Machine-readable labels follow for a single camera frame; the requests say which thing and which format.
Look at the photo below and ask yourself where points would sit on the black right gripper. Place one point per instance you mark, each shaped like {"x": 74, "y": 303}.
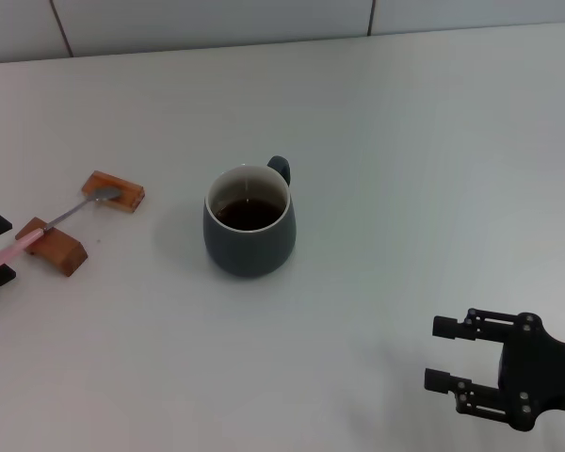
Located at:
{"x": 537, "y": 372}

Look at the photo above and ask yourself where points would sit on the grey ceramic cup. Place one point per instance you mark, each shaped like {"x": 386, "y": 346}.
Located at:
{"x": 249, "y": 254}

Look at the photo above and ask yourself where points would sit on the dark coffee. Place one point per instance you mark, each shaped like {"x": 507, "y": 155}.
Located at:
{"x": 247, "y": 214}

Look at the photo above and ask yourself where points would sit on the solid wooden block rest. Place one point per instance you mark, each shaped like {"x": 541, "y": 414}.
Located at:
{"x": 61, "y": 252}

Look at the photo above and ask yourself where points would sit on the wooden spoon rest with recess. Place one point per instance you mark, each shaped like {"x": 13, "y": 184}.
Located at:
{"x": 132, "y": 195}

